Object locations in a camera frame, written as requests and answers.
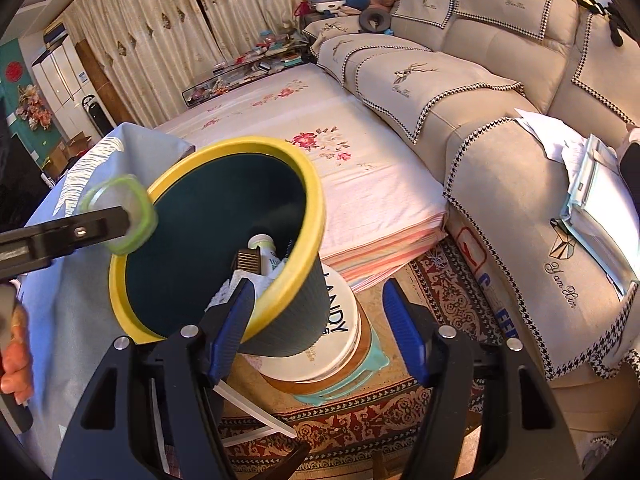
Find artificial flower wall decoration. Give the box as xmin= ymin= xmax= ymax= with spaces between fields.
xmin=17 ymin=85 xmax=54 ymax=132

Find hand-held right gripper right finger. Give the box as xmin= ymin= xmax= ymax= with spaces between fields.
xmin=382 ymin=278 xmax=583 ymax=480

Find black television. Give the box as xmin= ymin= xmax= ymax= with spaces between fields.
xmin=0 ymin=102 xmax=51 ymax=226

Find black tower fan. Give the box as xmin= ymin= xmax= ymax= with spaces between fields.
xmin=82 ymin=95 xmax=117 ymax=137

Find green white milk bottle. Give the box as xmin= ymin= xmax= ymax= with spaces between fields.
xmin=247 ymin=234 xmax=284 ymax=282

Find printed cardboard box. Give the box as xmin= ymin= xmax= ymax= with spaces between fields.
xmin=447 ymin=220 xmax=507 ymax=342

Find white plastic strip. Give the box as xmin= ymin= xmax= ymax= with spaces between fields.
xmin=215 ymin=385 xmax=299 ymax=442

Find grey neck pillow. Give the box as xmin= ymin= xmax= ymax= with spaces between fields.
xmin=360 ymin=7 xmax=394 ymax=32

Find floral sheet mattress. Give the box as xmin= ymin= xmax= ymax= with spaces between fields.
xmin=155 ymin=65 xmax=449 ymax=294

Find green-rimmed clear plastic ring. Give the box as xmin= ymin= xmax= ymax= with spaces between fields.
xmin=82 ymin=174 xmax=159 ymax=255

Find beige sofa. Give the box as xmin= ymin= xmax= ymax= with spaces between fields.
xmin=302 ymin=0 xmax=640 ymax=397

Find cluttered glass coffee table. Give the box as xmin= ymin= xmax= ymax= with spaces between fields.
xmin=181 ymin=30 xmax=317 ymax=109

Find white plastic stool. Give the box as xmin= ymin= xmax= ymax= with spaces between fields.
xmin=245 ymin=260 xmax=362 ymax=387

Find white foam fruit net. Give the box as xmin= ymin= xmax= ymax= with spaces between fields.
xmin=207 ymin=270 xmax=251 ymax=312

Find red patterned rug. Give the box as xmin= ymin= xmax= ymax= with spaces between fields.
xmin=215 ymin=240 xmax=507 ymax=480

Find black plush toy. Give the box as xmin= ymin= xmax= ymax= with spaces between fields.
xmin=575 ymin=0 xmax=632 ymax=47

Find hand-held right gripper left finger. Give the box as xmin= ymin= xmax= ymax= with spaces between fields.
xmin=52 ymin=276 xmax=256 ymax=480

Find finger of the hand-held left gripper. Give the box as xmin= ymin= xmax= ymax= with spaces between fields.
xmin=0 ymin=205 xmax=135 ymax=278

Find blue tablecloth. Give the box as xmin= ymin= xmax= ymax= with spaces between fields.
xmin=0 ymin=122 xmax=197 ymax=461

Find pile of papers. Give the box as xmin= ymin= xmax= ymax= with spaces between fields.
xmin=515 ymin=112 xmax=640 ymax=297

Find person's left hand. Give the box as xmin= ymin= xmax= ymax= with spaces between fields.
xmin=0 ymin=305 xmax=35 ymax=407

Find open cardboard boxes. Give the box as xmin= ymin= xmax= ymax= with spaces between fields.
xmin=42 ymin=132 xmax=94 ymax=177

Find yellow-rimmed dark trash bin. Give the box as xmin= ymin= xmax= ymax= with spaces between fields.
xmin=109 ymin=137 xmax=334 ymax=359

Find brown ridged plastic lid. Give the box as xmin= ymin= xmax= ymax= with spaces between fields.
xmin=232 ymin=249 xmax=264 ymax=274

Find beige embroidered curtain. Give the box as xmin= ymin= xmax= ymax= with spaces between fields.
xmin=65 ymin=0 xmax=227 ymax=129
xmin=187 ymin=0 xmax=321 ymax=61

